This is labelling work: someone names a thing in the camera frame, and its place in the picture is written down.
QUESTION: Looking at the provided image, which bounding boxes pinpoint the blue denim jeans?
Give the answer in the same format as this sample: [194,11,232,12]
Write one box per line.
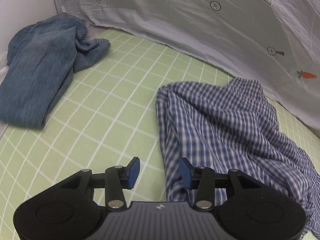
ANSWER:
[1,13,110,129]

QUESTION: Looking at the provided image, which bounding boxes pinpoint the blue white plaid shirt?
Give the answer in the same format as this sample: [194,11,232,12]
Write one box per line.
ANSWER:
[156,78,319,237]

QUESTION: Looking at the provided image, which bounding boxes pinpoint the grey printed bedsheet with carrots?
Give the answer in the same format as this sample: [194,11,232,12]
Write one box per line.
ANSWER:
[54,0,319,130]

